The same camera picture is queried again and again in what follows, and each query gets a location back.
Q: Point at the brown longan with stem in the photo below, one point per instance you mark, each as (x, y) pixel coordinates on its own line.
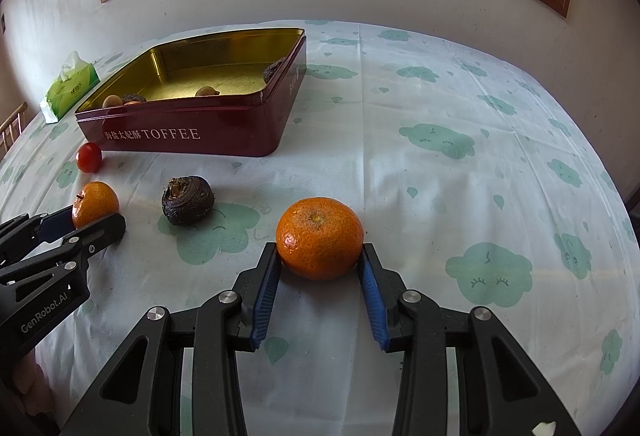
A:
(206, 91)

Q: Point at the wooden chair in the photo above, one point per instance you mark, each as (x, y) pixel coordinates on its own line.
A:
(12, 125)

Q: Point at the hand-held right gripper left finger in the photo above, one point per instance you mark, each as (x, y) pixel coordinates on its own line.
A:
(265, 296)

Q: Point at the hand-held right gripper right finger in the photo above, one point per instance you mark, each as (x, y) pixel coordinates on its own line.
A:
(372, 296)

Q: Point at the dark brown water chestnut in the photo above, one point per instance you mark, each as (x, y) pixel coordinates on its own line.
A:
(187, 201)
(134, 97)
(274, 69)

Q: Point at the green tissue pack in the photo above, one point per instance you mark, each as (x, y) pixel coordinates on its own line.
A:
(70, 85)

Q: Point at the mandarin orange with stem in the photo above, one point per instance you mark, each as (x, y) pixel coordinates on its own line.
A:
(97, 203)

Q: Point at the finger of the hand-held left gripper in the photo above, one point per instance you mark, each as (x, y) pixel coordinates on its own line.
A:
(107, 231)
(57, 222)

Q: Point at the red and gold tin box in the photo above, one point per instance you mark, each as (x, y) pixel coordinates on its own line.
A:
(200, 135)

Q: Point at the person's left hand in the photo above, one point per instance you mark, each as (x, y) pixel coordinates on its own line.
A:
(32, 378)

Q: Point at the red cherry tomato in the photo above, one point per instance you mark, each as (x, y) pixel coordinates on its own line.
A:
(89, 157)

